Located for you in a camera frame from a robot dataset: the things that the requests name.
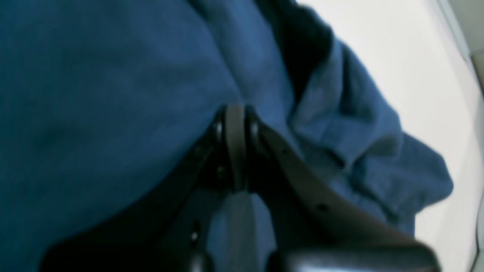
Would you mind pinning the light grey storage bin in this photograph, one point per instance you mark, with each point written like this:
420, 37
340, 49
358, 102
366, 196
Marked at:
465, 20

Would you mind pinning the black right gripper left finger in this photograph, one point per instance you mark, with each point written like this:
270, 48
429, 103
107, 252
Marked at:
167, 229

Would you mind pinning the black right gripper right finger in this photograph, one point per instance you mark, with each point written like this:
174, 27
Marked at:
316, 230

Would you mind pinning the dark blue t-shirt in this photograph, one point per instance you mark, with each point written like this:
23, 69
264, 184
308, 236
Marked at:
101, 98

